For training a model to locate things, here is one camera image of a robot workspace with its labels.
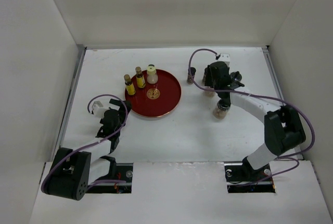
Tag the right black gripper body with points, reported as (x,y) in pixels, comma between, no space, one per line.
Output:
(215,86)

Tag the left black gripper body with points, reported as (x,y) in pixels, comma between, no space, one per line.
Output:
(121,111)

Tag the yellow label bottle front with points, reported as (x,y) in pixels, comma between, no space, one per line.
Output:
(129,85)

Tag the yellow label bottle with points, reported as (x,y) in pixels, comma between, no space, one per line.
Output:
(129,85)
(140,78)

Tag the cream squeeze bottle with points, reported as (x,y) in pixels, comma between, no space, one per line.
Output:
(152,77)

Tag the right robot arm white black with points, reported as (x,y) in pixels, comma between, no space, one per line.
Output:
(283,129)

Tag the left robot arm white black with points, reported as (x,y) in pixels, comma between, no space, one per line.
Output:
(78,170)

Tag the black cap spice jar middle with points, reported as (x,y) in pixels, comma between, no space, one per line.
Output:
(204,76)

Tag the black cap spice jar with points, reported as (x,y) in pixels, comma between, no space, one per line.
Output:
(204,76)
(191,75)

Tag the pink lid spice jar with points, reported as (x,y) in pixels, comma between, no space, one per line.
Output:
(209,92)

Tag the black grinder top jar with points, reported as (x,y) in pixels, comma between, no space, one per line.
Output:
(236,76)

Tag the black cap spice jar left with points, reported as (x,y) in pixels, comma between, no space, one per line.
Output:
(191,75)

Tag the dark lid nut jar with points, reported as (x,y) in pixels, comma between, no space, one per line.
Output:
(221,109)

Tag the red round tray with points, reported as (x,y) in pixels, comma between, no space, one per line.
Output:
(155,100)

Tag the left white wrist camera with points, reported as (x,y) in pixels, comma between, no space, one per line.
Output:
(98,109)

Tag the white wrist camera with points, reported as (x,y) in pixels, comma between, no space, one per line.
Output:
(224,57)
(98,109)

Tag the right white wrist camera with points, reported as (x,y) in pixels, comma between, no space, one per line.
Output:
(224,57)

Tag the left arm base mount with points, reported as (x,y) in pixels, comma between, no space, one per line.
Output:
(108,176)

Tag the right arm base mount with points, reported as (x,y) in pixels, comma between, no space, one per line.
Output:
(238,182)

